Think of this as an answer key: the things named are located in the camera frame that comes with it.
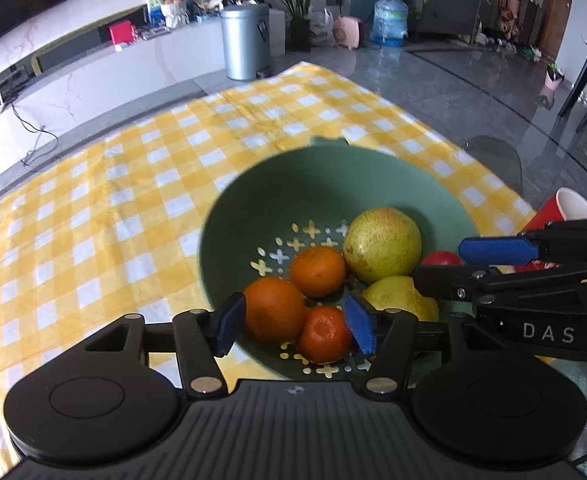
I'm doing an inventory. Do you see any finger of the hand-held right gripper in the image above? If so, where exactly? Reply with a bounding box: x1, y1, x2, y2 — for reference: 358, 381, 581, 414
457, 216, 587, 267
412, 260, 587, 307

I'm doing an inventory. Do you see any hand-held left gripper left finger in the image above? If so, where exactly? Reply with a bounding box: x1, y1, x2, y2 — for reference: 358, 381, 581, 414
81, 292, 248, 399

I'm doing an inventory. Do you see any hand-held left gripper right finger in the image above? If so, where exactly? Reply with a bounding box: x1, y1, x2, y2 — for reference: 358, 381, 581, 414
343, 292, 495, 399

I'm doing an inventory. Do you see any red apple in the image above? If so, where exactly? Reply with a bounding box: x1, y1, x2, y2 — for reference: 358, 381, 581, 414
420, 251, 461, 268

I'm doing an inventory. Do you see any orange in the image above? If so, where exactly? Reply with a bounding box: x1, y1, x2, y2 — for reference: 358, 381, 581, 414
290, 246, 347, 298
298, 306, 354, 365
242, 277, 308, 343

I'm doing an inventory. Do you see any pear with reddish blush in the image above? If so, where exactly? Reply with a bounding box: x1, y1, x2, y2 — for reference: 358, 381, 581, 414
361, 275, 440, 324

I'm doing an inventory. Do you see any speckled yellow-green pear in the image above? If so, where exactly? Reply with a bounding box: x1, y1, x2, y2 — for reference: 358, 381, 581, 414
342, 207, 423, 285

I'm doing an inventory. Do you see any green colander bowl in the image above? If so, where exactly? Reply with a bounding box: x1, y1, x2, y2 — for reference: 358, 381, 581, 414
200, 135, 475, 381

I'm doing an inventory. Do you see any red mug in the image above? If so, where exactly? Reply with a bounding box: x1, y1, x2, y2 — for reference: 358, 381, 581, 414
516, 187, 587, 274

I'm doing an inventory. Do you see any yellow checked tablecloth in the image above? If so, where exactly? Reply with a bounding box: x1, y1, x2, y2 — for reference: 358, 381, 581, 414
0, 61, 539, 467

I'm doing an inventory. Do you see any pink flower pot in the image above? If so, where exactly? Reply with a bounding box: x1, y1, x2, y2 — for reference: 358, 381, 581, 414
546, 62, 565, 94

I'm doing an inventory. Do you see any shelf with toys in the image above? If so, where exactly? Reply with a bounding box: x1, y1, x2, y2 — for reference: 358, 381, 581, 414
496, 0, 539, 49

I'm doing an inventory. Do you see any wooden door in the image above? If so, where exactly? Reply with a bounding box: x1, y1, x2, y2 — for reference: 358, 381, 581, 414
538, 0, 582, 61

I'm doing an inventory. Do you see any blue water jug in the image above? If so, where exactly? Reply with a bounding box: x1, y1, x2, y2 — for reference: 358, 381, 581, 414
371, 0, 409, 47

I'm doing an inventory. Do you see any dark cabinet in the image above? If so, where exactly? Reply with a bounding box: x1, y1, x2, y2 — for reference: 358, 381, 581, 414
416, 0, 489, 44

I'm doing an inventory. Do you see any white marble media cabinet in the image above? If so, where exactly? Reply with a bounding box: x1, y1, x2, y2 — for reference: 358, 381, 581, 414
0, 2, 287, 196

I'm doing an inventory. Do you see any pink fan heater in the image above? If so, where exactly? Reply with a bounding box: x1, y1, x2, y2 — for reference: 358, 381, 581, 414
333, 16, 365, 51

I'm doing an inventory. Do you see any grey metal trash can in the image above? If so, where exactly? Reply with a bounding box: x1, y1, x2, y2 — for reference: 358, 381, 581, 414
220, 2, 273, 81

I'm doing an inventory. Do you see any white plastic bag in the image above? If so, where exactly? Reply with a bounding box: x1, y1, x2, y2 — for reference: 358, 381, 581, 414
308, 7, 335, 47

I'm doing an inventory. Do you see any tall-leaf plant in black pot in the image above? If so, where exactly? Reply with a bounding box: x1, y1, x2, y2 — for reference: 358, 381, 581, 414
251, 0, 335, 54

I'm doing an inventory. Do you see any red box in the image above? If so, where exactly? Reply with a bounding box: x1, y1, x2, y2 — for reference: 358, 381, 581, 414
108, 20, 137, 45

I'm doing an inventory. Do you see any blue-green painting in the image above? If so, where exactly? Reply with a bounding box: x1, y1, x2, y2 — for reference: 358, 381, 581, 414
145, 0, 167, 26

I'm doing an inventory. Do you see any black power cable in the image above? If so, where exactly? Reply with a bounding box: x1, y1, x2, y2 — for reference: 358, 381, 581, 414
8, 100, 57, 167

